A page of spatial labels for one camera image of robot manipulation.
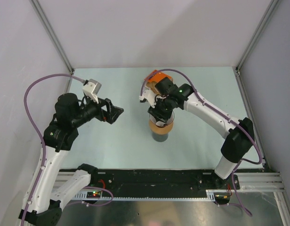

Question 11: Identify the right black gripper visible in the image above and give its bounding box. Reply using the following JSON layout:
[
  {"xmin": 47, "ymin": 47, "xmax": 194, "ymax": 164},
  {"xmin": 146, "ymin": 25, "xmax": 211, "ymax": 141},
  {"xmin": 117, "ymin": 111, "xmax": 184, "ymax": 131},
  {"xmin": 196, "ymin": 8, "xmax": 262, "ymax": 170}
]
[{"xmin": 148, "ymin": 96, "xmax": 174, "ymax": 125}]

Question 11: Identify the aluminium frame post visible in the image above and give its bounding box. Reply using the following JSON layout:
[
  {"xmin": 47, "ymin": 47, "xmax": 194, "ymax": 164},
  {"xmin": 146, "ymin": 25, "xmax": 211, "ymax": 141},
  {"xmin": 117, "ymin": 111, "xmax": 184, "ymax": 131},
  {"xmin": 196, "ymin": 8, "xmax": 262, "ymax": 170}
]
[
  {"xmin": 29, "ymin": 0, "xmax": 74, "ymax": 76},
  {"xmin": 234, "ymin": 0, "xmax": 281, "ymax": 76}
]

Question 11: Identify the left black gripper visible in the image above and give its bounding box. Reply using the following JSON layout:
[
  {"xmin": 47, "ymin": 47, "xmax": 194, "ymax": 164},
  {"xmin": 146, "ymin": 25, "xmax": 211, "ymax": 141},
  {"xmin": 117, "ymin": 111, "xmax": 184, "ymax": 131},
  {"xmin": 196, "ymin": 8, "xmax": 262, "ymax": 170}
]
[{"xmin": 72, "ymin": 93, "xmax": 123, "ymax": 127}]

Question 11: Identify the stack of paper filters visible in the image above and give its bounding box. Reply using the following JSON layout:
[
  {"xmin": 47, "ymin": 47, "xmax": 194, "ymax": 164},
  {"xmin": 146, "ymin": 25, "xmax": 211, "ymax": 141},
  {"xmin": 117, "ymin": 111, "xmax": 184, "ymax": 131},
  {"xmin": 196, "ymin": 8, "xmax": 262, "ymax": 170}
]
[{"xmin": 145, "ymin": 81, "xmax": 160, "ymax": 95}]

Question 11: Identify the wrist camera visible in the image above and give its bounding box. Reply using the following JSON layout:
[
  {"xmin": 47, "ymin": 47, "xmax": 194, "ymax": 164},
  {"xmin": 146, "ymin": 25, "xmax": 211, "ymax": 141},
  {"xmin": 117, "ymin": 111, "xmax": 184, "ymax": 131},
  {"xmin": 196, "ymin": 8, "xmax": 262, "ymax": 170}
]
[
  {"xmin": 139, "ymin": 89, "xmax": 161, "ymax": 108},
  {"xmin": 82, "ymin": 79, "xmax": 102, "ymax": 104}
]

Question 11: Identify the grey slotted cable duct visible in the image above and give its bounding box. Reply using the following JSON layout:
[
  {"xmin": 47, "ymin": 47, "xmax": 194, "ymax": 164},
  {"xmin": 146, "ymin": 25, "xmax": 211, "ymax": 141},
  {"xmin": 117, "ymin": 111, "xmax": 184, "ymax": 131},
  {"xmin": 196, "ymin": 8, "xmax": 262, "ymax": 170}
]
[{"xmin": 72, "ymin": 191, "xmax": 215, "ymax": 202}]

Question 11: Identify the white paper coffee filter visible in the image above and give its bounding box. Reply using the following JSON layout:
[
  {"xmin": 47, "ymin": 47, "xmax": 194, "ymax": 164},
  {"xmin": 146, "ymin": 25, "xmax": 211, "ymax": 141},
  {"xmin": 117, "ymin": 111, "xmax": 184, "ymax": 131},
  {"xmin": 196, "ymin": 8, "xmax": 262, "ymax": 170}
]
[{"xmin": 155, "ymin": 121, "xmax": 168, "ymax": 128}]

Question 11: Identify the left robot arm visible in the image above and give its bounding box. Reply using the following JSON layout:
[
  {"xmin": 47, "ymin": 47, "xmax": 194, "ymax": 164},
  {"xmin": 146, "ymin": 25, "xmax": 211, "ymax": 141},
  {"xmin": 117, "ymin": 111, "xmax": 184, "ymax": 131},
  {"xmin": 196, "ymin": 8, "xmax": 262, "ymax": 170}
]
[{"xmin": 17, "ymin": 93, "xmax": 124, "ymax": 226}]

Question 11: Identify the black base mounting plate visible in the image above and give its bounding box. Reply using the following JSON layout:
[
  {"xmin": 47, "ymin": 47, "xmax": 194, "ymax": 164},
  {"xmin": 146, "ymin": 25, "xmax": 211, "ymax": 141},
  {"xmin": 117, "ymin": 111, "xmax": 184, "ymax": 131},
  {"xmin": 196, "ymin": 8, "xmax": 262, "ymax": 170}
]
[{"xmin": 78, "ymin": 163, "xmax": 240, "ymax": 198}]

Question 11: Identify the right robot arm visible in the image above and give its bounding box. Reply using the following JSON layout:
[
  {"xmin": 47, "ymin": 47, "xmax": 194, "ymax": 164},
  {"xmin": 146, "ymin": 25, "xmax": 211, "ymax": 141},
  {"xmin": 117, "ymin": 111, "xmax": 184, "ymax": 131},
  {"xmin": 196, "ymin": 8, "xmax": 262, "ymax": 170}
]
[{"xmin": 139, "ymin": 77, "xmax": 255, "ymax": 189}]

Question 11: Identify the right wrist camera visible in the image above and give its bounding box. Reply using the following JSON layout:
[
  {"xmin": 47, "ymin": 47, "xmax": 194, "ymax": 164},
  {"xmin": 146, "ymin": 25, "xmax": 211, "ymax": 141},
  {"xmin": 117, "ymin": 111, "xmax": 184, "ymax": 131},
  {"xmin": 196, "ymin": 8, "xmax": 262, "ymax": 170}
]
[{"xmin": 139, "ymin": 89, "xmax": 161, "ymax": 108}]

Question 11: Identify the right aluminium frame post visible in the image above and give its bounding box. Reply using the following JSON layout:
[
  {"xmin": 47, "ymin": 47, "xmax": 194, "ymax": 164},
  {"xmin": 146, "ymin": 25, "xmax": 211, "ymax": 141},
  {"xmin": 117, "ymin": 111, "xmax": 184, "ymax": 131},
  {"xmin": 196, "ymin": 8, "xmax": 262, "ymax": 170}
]
[{"xmin": 234, "ymin": 0, "xmax": 281, "ymax": 76}]

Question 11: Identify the pink glass dripper cone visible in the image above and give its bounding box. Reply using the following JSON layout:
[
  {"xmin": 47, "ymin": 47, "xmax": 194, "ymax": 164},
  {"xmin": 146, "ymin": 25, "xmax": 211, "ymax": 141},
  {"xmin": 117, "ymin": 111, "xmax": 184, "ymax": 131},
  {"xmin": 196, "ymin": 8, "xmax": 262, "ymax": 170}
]
[{"xmin": 149, "ymin": 112, "xmax": 175, "ymax": 126}]

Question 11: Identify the aluminium extrusion rail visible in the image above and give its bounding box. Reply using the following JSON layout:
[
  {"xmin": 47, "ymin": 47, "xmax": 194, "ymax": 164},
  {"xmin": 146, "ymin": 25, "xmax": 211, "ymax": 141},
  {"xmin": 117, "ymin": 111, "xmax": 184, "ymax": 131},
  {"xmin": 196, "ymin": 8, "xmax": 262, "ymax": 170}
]
[{"xmin": 237, "ymin": 172, "xmax": 285, "ymax": 191}]

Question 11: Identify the orange coffee filter package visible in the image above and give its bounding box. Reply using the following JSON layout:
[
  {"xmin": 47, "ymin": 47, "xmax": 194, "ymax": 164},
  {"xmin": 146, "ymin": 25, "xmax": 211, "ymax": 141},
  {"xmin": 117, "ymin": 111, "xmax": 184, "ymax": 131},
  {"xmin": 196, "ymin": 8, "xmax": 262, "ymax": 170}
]
[{"xmin": 144, "ymin": 70, "xmax": 173, "ymax": 83}]

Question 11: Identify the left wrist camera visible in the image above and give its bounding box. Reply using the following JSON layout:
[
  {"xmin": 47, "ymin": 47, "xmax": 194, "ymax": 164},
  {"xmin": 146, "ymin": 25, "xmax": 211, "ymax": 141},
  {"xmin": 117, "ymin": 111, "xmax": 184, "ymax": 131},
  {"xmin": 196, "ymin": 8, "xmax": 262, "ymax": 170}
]
[{"xmin": 82, "ymin": 79, "xmax": 102, "ymax": 104}]

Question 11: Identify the glass carafe with coffee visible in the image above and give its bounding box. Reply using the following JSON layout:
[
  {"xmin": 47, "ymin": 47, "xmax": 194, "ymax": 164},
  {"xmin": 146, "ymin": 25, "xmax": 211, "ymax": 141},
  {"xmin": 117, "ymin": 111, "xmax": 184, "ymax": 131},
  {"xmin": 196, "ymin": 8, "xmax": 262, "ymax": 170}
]
[{"xmin": 152, "ymin": 133, "xmax": 169, "ymax": 142}]

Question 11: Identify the left aluminium frame post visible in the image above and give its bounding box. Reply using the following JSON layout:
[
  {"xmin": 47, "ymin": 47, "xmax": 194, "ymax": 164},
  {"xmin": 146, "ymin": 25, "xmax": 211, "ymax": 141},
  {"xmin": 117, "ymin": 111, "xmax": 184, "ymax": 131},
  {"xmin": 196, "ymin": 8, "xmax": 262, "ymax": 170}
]
[{"xmin": 29, "ymin": 0, "xmax": 74, "ymax": 76}]

